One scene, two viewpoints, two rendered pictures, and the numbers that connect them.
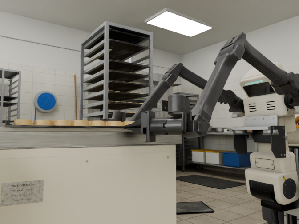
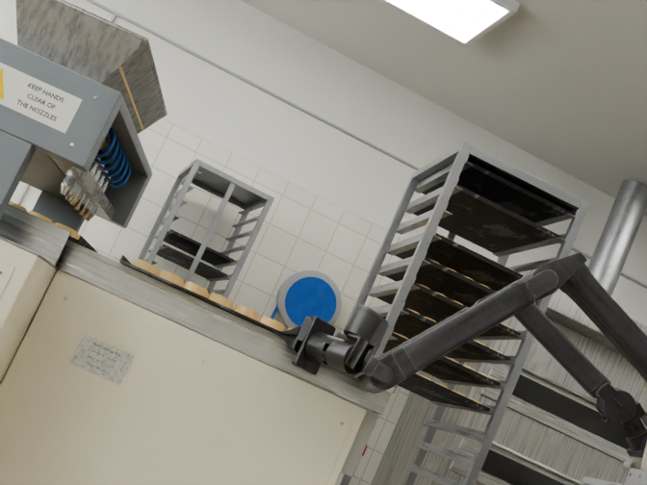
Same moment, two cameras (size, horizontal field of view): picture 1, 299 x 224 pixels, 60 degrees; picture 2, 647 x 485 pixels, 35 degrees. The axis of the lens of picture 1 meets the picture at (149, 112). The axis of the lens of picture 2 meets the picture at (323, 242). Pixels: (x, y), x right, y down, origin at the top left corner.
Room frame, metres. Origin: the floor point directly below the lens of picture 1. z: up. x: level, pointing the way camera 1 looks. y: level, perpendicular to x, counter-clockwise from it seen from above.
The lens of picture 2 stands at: (-0.99, -0.84, 0.75)
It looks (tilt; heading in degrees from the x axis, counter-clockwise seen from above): 10 degrees up; 26
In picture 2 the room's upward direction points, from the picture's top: 24 degrees clockwise
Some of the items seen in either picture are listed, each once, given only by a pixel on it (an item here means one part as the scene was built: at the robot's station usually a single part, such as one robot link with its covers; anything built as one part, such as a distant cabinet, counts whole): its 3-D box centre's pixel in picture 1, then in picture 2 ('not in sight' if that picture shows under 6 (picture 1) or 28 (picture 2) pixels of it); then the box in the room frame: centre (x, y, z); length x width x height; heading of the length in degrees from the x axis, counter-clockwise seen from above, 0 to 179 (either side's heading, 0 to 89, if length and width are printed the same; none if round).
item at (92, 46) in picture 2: not in sight; (86, 81); (0.77, 0.73, 1.25); 0.56 x 0.29 x 0.14; 27
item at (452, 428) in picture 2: not in sight; (451, 427); (2.61, 0.18, 0.96); 0.64 x 0.03 x 0.03; 34
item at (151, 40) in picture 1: (151, 122); (488, 436); (2.38, -0.01, 0.97); 0.03 x 0.03 x 1.70; 34
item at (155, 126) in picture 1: (157, 126); (323, 348); (0.85, -0.03, 0.90); 0.07 x 0.07 x 0.10; 71
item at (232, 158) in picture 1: (237, 158); not in sight; (5.16, -1.73, 0.36); 0.46 x 0.38 x 0.26; 128
